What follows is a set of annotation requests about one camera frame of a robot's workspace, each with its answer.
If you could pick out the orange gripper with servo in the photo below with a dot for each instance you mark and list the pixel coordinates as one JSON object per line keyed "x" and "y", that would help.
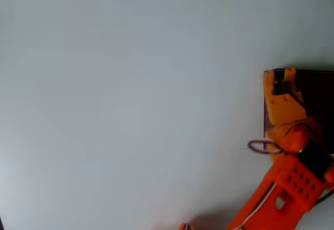
{"x": 283, "y": 107}

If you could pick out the red-orange robot arm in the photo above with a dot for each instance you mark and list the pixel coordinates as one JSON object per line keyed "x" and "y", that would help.
{"x": 261, "y": 209}

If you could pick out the dark red box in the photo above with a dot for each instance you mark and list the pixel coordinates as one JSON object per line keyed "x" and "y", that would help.
{"x": 315, "y": 94}

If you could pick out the small black camera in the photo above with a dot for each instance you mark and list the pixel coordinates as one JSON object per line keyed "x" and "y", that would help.
{"x": 280, "y": 87}

